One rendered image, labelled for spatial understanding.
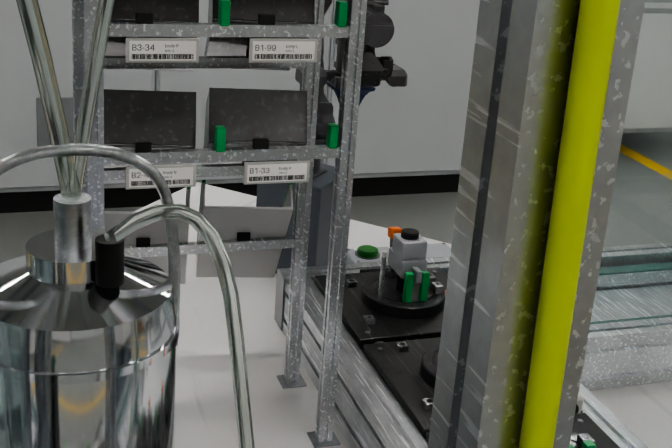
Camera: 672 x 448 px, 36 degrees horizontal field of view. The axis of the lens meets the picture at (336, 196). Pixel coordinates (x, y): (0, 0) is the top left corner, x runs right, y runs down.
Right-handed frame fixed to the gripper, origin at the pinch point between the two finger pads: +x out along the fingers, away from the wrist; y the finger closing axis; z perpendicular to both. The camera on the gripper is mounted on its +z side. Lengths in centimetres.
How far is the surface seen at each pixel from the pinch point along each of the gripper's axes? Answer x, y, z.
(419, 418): 28, -7, 55
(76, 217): -21, -55, 101
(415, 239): 16.9, 5.3, 21.4
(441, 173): 115, 154, -283
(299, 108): -9.6, -20.1, 36.0
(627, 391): 39, 39, 38
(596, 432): 29, 16, 63
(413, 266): 20.8, 4.7, 23.2
